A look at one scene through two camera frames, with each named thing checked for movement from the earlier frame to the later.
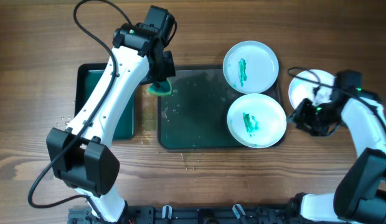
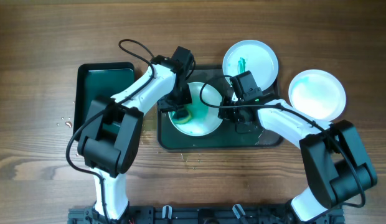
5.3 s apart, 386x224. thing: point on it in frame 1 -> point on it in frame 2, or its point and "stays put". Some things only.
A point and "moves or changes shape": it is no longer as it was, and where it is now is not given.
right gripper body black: [304, 112] -> [230, 114]
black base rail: [196, 214] stays put
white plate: [256, 121] moves or changes shape
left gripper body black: [163, 73] -> [173, 104]
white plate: [300, 89] stays put
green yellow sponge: [162, 88] moves or changes shape
